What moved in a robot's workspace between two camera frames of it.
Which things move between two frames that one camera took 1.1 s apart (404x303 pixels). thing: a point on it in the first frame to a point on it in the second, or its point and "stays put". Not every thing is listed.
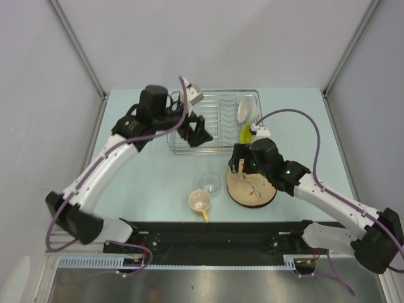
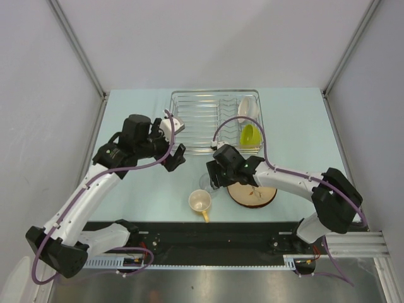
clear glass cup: [210, 181] stays put
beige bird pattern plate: [249, 190] stays put
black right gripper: [239, 153] to [213, 168]
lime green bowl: [246, 135] stays put
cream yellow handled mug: [200, 200] stays put
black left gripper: [196, 137] to [170, 162]
